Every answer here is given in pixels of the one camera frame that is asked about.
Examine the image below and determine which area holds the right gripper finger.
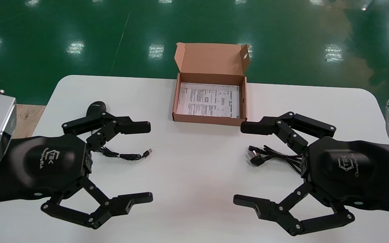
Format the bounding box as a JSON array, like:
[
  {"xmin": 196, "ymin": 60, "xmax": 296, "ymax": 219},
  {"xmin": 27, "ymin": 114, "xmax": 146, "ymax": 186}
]
[
  {"xmin": 241, "ymin": 111, "xmax": 337, "ymax": 155},
  {"xmin": 233, "ymin": 181, "xmax": 355, "ymax": 236}
]

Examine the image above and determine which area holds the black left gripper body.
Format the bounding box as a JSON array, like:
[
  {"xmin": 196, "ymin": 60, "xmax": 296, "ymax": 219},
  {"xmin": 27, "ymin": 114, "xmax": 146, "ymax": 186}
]
[{"xmin": 2, "ymin": 133, "xmax": 94, "ymax": 204}]

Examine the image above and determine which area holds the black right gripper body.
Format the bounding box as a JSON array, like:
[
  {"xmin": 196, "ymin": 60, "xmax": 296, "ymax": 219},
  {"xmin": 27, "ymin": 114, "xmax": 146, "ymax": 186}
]
[{"xmin": 303, "ymin": 137, "xmax": 389, "ymax": 208}]

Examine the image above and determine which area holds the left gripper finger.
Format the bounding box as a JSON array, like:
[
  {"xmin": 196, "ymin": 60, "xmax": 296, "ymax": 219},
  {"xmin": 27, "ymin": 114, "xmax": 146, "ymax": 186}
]
[
  {"xmin": 62, "ymin": 111, "xmax": 151, "ymax": 152},
  {"xmin": 41, "ymin": 177, "xmax": 153, "ymax": 230}
]

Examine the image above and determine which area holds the open brown cardboard box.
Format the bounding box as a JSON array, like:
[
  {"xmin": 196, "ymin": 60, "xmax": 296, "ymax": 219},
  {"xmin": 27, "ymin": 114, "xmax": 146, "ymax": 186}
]
[{"xmin": 172, "ymin": 42, "xmax": 251, "ymax": 126}]

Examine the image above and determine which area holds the black computer mouse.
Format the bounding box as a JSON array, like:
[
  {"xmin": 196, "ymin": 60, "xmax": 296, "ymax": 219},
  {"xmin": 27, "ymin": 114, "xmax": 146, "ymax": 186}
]
[{"xmin": 86, "ymin": 101, "xmax": 107, "ymax": 117}]

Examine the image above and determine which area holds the white printed manual sheet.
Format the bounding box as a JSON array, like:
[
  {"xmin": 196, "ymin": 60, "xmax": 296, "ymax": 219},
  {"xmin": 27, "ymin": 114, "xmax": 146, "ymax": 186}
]
[{"xmin": 176, "ymin": 82, "xmax": 240, "ymax": 118}]

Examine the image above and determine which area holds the thin black USB cable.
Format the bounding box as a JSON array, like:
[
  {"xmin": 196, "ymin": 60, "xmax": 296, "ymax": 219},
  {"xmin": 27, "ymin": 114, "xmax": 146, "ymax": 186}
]
[{"xmin": 93, "ymin": 145, "xmax": 153, "ymax": 161}]

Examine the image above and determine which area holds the black bundled power cord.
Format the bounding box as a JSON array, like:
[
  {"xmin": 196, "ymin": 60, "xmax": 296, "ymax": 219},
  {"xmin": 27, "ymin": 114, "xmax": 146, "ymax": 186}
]
[{"xmin": 248, "ymin": 145, "xmax": 308, "ymax": 174}]

